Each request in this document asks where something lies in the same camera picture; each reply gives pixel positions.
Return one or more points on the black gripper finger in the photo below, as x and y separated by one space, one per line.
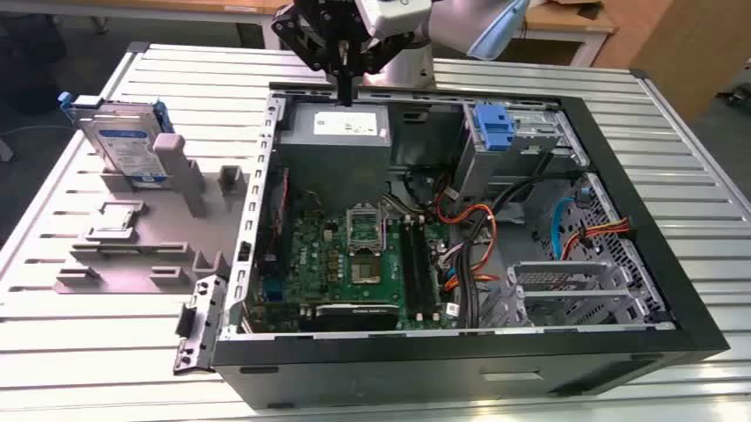
351 88
343 88

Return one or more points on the hard disk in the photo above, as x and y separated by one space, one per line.
125 149

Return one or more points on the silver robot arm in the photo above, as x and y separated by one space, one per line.
411 66

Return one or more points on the metal disk bay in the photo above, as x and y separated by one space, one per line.
575 293

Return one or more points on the grey power supply unit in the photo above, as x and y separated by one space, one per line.
334 167

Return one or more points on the wooden top white desk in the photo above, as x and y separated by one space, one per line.
563 17
176 13

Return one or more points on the blue drive latch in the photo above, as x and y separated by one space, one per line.
495 127

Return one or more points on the grey metal drive cage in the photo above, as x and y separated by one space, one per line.
499 176

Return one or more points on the green motherboard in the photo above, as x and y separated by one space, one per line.
316 264

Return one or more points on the CPU socket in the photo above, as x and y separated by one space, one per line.
367 272

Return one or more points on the black RAM slot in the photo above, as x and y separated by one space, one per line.
416 268
410 268
424 268
432 268

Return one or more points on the grey parts rack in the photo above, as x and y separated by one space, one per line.
164 228

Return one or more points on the silver CPU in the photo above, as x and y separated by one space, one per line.
113 218

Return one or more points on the black office chair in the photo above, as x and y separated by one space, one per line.
29 66

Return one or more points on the black graphics card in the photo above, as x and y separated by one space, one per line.
352 318

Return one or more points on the brown wooden cabinet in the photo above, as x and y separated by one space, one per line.
692 44

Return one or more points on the black open PC case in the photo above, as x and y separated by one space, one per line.
411 373

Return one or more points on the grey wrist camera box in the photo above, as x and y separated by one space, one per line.
392 19

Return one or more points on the grey card retention bracket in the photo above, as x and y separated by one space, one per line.
208 325

